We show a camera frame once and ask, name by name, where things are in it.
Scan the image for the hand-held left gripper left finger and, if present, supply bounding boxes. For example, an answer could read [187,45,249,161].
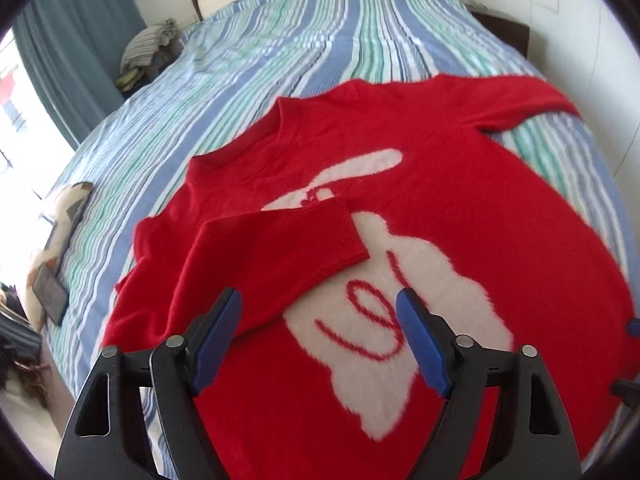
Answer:
[54,287,244,480]

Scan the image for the dark tablet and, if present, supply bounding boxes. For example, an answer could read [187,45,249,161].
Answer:
[42,194,92,272]

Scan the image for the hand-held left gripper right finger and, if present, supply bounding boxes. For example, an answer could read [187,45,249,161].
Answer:
[395,287,583,480]

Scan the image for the patterned cushion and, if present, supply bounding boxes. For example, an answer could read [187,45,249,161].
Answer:
[25,181,96,332]

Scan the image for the blue curtain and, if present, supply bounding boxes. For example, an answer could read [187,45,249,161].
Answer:
[10,0,148,148]

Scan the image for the dark wooden nightstand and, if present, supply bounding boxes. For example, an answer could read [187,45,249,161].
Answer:
[470,10,531,59]

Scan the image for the dark bags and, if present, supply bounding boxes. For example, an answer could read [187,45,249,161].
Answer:
[0,282,47,403]

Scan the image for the striped bed sheet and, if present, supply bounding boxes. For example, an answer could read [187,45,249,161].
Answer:
[42,0,632,480]

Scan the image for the window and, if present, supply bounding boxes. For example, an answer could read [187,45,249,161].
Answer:
[0,35,76,241]

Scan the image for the pile of clothes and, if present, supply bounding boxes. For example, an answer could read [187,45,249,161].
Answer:
[117,19,183,92]

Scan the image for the red sweater with white rabbit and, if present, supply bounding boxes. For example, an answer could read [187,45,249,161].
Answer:
[102,74,632,480]

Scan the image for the black phone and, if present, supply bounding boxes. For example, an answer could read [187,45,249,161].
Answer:
[32,266,69,326]

